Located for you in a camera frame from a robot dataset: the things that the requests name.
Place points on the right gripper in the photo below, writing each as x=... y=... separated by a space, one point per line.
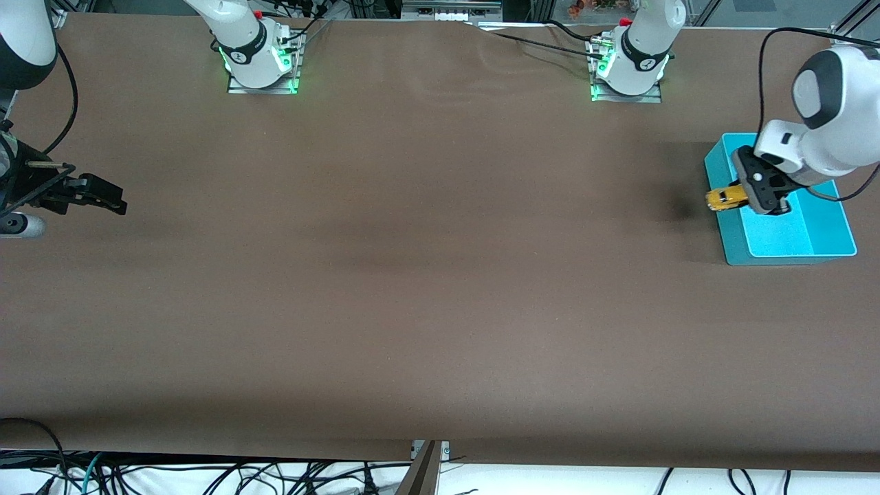
x=31 y=184

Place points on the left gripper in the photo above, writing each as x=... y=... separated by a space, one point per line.
x=734 y=183

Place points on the yellow beetle toy car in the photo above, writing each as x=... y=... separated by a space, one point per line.
x=727 y=198

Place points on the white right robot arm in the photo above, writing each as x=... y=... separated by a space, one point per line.
x=20 y=34

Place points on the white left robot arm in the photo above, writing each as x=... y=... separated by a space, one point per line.
x=839 y=89

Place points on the teal plastic storage bin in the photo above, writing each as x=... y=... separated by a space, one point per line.
x=797 y=234

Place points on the white power strip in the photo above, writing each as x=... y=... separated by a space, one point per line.
x=450 y=12

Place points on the metal table leg beam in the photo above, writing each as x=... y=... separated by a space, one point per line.
x=421 y=474

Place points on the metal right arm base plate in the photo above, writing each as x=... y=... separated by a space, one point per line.
x=237 y=88

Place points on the metal corner bracket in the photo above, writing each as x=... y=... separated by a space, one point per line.
x=58 y=19
x=842 y=33

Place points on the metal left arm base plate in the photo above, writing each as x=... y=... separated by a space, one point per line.
x=605 y=96

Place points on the metal table edge bracket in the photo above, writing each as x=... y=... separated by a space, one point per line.
x=445 y=450

